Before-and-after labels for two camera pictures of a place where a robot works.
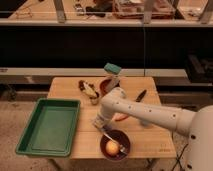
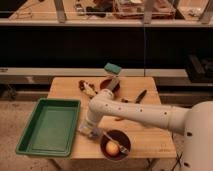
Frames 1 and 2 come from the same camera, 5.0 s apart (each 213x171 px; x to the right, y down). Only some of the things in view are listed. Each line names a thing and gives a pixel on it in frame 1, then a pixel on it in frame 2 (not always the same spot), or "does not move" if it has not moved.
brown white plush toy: [90, 91] does not move
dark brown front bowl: [118, 136] does not move
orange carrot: [121, 117] does not move
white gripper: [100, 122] -> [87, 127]
